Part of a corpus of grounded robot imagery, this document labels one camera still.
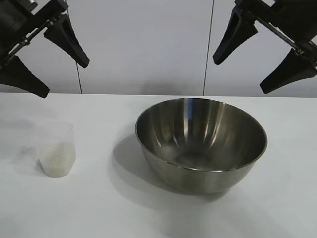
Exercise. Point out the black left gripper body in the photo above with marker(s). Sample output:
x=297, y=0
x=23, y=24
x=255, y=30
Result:
x=15, y=15

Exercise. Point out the stainless steel mixing bowl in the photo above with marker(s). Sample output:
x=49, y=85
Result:
x=198, y=173

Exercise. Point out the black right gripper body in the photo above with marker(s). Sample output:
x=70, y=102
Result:
x=292, y=19

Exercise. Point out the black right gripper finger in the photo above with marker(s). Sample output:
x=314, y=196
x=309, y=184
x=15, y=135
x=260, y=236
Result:
x=292, y=74
x=232, y=44

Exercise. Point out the clear plastic measuring cup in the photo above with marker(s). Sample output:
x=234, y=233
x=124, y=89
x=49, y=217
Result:
x=57, y=134

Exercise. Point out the white uncooked rice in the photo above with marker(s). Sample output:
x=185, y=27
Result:
x=58, y=161

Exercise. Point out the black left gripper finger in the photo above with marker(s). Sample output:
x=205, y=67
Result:
x=71, y=49
x=19, y=79

